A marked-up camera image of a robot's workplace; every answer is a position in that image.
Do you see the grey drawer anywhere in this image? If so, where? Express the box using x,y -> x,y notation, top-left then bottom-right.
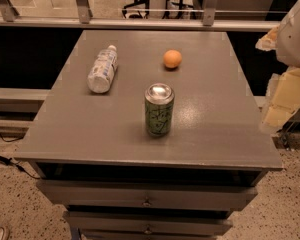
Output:
37,180 -> 257,211
64,212 -> 232,236

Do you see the clear plastic water bottle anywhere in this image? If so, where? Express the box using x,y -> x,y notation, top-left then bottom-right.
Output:
87,45 -> 118,93

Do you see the orange fruit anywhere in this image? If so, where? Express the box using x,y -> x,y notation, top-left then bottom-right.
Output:
163,50 -> 182,69

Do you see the black floor cable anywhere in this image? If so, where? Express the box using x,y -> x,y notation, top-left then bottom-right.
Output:
0,153 -> 41,180

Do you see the grey drawer cabinet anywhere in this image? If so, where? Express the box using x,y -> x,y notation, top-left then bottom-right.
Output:
16,30 -> 282,240

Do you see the metal window railing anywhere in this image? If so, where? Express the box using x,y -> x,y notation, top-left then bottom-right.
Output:
0,0 -> 279,32

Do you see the lower grey drawer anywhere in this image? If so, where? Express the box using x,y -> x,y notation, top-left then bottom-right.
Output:
64,212 -> 232,236

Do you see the green soda can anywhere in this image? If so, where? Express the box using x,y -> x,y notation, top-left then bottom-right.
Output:
145,83 -> 175,136

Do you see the upper grey drawer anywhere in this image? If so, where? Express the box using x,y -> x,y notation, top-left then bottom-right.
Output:
37,180 -> 257,211

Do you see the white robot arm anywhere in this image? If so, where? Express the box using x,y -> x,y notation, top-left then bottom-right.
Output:
255,0 -> 300,133

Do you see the black office chair base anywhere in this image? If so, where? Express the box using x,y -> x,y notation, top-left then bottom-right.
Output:
122,0 -> 150,19

